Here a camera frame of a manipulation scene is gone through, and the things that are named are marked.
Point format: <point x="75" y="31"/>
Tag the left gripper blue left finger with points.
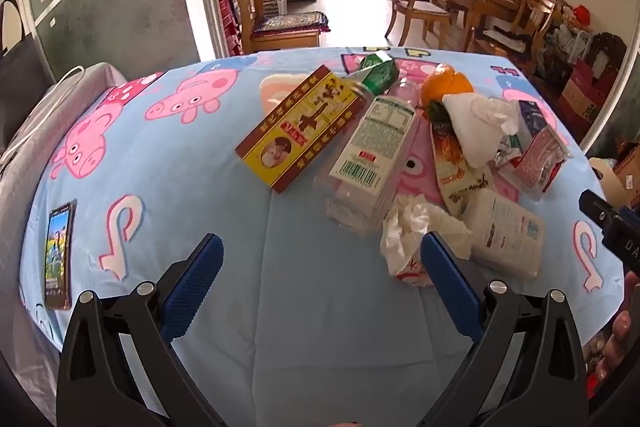
<point x="185" y="285"/>

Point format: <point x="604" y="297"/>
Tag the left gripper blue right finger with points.
<point x="459" y="294"/>

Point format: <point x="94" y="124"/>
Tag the pink snack wrapper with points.
<point x="531" y="164"/>

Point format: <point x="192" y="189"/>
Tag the clear plastic water bottle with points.
<point x="359" y="181"/>

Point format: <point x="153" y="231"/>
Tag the orange peel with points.
<point x="442" y="81"/>

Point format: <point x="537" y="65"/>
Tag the green crushed can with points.
<point x="376" y="72"/>

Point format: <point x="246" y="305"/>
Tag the person's right hand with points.
<point x="615" y="350"/>

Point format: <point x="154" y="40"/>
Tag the white tissue pack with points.
<point x="506" y="237"/>

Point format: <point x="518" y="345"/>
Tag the orange snack wrapper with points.
<point x="455" y="178"/>

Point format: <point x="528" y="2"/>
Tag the smartphone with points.
<point x="57" y="257"/>

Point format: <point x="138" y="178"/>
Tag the blue cartoon pig tablecloth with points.
<point x="303" y="326"/>

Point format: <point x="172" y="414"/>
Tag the red yellow flat box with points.
<point x="296" y="131"/>

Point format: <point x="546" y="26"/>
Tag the wooden dining chair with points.
<point x="525" y="36"/>
<point x="427" y="12"/>

